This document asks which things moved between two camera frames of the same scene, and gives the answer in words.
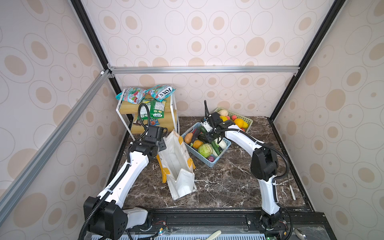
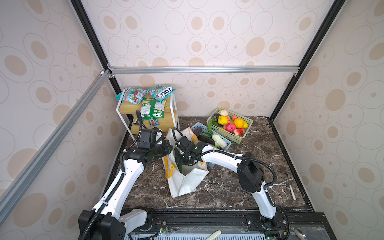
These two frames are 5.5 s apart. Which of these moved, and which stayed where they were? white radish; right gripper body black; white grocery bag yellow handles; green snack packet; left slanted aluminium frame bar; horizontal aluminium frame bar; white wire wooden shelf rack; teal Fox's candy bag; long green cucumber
Moved: long green cucumber; white grocery bag yellow handles; right gripper body black
Stayed: teal Fox's candy bag; green snack packet; left slanted aluminium frame bar; horizontal aluminium frame bar; white radish; white wire wooden shelf rack
